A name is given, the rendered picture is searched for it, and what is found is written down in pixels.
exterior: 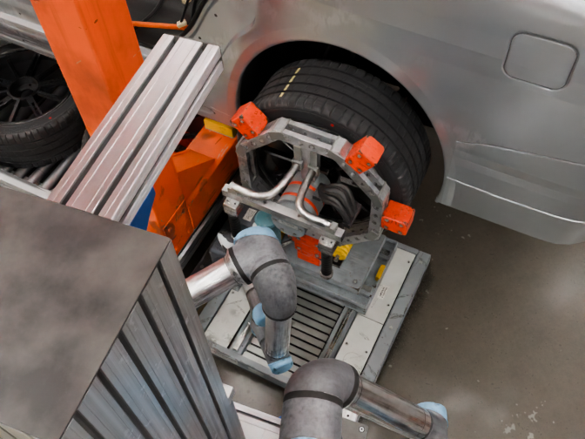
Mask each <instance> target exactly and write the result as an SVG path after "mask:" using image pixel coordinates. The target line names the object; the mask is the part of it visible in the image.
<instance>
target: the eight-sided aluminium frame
mask: <svg viewBox="0 0 585 439"><path fill-rule="evenodd" d="M308 137H309V138H308ZM276 140H282V141H285V142H286V143H289V144H292V145H297V146H300V147H301V148H304V149H306V150H308V151H313V152H316V153H318V154H320V155H323V156H325V157H328V158H330V159H333V160H334V161H336V163H337V164H338V165H339V166H340V167H341V168H342V169H343V170H344V171H345V172H346V173H347V175H348V176H349V177H350V178H351V179H352V180H353V181H354V182H355V183H356V184H357V185H358V187H359V188H360V189H361V190H362V191H363V192H364V193H365V194H366V195H367V196H368V197H369V199H370V200H371V201H372V202H371V210H370V219H369V221H366V222H362V223H358V224H353V225H352V227H351V228H350V229H348V228H346V227H344V230H345V231H346V236H345V238H344V239H343V240H342V242H340V243H339V244H338V247H341V246H344V245H350V244H355V243H360V242H365V241H370V240H371V241H374V240H378V239H379V237H380V235H381V233H382V231H383V229H384V228H382V227H380V223H381V217H382V214H383V212H384V211H385V209H386V207H387V204H388V200H389V195H390V187H389V186H388V185H387V183H386V181H384V180H383V179H382V178H381V177H380V176H379V174H378V173H377V172H376V171H375V170H374V169H373V168H370V169H368V170H367V171H365V172H363V173H361V174H358V173H357V172H356V171H355V170H354V169H353V168H352V167H351V166H350V165H349V164H347V163H346V162H345V159H346V156H347V154H348V153H349V152H350V150H351V149H352V147H353V145H352V144H351V143H349V142H348V141H347V139H344V138H342V137H341V136H335V135H332V134H330V133H327V132H323V131H321V130H318V129H315V128H312V127H310V126H308V125H303V124H301V123H298V122H295V121H293V120H291V119H290V118H283V117H282V118H277V119H276V120H274V121H272V122H270V123H268V124H267V125H266V127H265V128H264V130H263V131H262V132H261V133H260V135H258V136H257V137H255V138H251V139H249V140H247V139H246V138H245V137H244V136H242V138H241V139H240V141H239V142H238V143H237V144H236V146H235V147H236V153H237V158H238V162H239V172H240V178H241V181H240V182H241V184H242V186H243V187H246V188H248V189H251V190H253V191H256V192H267V191H269V190H271V189H272V188H271V187H270V186H269V185H268V184H267V183H266V182H265V181H264V180H263V179H262V178H261V177H260V176H259V171H258V164H257V158H256V151H255V149H257V148H260V147H261V146H264V145H267V144H270V143H272V142H274V141H276ZM306 235H308V236H311V237H313V238H315V239H317V240H319V239H320V237H321V236H322V235H321V234H319V233H316V232H313V231H311V230H307V231H306Z"/></svg>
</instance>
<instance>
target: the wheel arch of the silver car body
mask: <svg viewBox="0 0 585 439"><path fill-rule="evenodd" d="M329 44H331V45H332V46H331V48H330V50H329V52H328V53H327V56H326V60H327V59H330V60H333V61H339V62H341V63H342V64H343V63H344V57H345V55H346V54H349V53H350V51H351V52H353V53H356V54H358V55H359V56H360V69H362V70H364V71H366V72H367V73H371V74H373V76H374V77H377V78H379V79H380V81H384V82H385V83H389V84H393V85H396V86H399V87H400V89H401V90H402V91H403V92H404V94H405V95H406V96H407V102H408V103H409V104H410V105H411V106H412V109H414V110H415V112H416V114H417V115H418V116H419V118H420V120H421V122H422V124H423V125H426V126H429V127H432V128H434V129H435V131H436V133H437V136H438V139H439V141H440V146H441V150H442V154H443V159H444V178H443V182H442V185H441V187H440V190H439V192H438V194H437V196H436V197H435V200H434V201H435V202H436V203H438V201H439V199H440V197H441V195H442V194H443V191H444V188H445V184H446V180H447V161H446V155H445V151H444V147H443V144H442V142H441V139H440V135H439V133H438V131H437V129H436V127H435V125H434V122H433V120H432V119H431V118H430V116H429V115H428V113H427V111H426V110H425V108H424V107H423V106H422V104H421V103H420V101H419V100H418V99H417V98H416V97H415V96H414V95H413V93H412V92H410V90H408V88H406V86H405V85H404V84H402V83H401V81H399V79H398V78H396V77H395V76H394V75H393V74H391V73H390V72H389V71H387V70H386V69H384V68H383V67H382V66H380V65H379V64H377V63H375V62H374V61H373V60H371V59H369V58H367V57H365V56H363V55H361V54H359V53H358V52H356V51H352V50H350V49H347V48H346V47H343V46H340V45H337V44H332V43H328V42H324V41H319V40H313V39H290V40H284V41H280V42H277V43H274V44H269V45H267V46H266V47H264V48H262V49H261V50H259V51H257V52H256V53H254V54H253V55H252V56H251V57H250V58H249V59H248V60H247V61H246V63H245V64H244V66H243V68H242V69H241V71H240V73H239V76H238V79H237V82H236V85H235V91H234V108H235V113H236V111H237V110H238V109H239V107H240V106H242V105H245V104H247V103H249V102H251V101H252V102H253V101H254V99H255V98H256V97H257V96H258V95H259V93H260V92H261V90H262V89H263V87H264V86H265V85H266V83H267V82H268V80H269V79H270V77H271V76H272V75H273V74H274V73H275V72H276V71H277V70H279V69H280V68H281V67H283V66H285V65H287V64H290V63H292V62H295V61H299V60H303V59H311V58H317V59H319V58H320V59H323V57H324V54H325V52H326V48H327V46H328V45H329Z"/></svg>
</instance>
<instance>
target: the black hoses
mask: <svg viewBox="0 0 585 439"><path fill-rule="evenodd" d="M319 172H320V173H323V174H325V175H327V174H328V173H329V170H328V169H326V168H324V167H321V166H320V167H319ZM327 195H328V196H327ZM334 197H335V198H334ZM336 198H337V199H336ZM313 199H315V200H317V201H322V202H323V203H325V204H327V205H330V206H333V207H334V208H335V209H336V210H337V211H338V212H339V214H340V215H341V217H342V218H343V222H342V226H343V227H346V228H348V229H350V228H351V227H352V225H353V223H354V221H355V219H356V218H357V216H358V214H359V212H360V209H361V207H362V205H361V204H359V203H357V202H355V200H354V197H353V194H352V191H351V190H350V188H349V187H348V186H347V185H345V184H343V183H332V184H329V185H326V184H323V183H319V185H318V187H317V188H316V190H315V192H314V193H313Z"/></svg>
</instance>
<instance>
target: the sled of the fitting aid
mask: <svg viewBox="0 0 585 439"><path fill-rule="evenodd" d="M285 236H286V234H285V233H283V232H281V242H282V240H283V239H284V238H285ZM397 246H398V241H397V240H393V239H390V238H388V237H386V241H385V243H384V245H383V247H382V248H381V250H380V253H379V255H378V257H377V259H376V261H375V262H374V264H373V267H372V269H371V271H370V273H369V275H368V276H367V278H366V281H365V283H364V285H363V287H362V288H361V290H360V293H359V294H354V293H352V292H350V291H347V290H345V289H343V288H341V287H337V286H335V285H334V284H331V283H329V282H327V281H324V280H321V279H319V278H317V277H314V276H312V275H310V274H307V273H304V272H302V271H300V270H298V269H296V268H294V267H293V268H292V269H293V271H294V274H295V278H296V283H297V286H298V287H302V288H304V289H306V290H308V291H310V292H313V293H315V294H318V295H320V296H322V297H325V298H327V299H328V300H331V301H334V302H337V303H339V304H340V305H343V306H345V307H349V308H351V309H352V310H355V311H357V312H359V313H362V314H366V311H367V310H368V308H369V306H370V304H371V302H372V300H373V297H374V296H375V294H376V292H377V290H378V288H379V286H380V283H381V281H382V279H383V277H384V275H385V273H386V271H387V269H388V267H389V265H390V263H391V261H392V259H393V257H394V255H395V253H396V251H397Z"/></svg>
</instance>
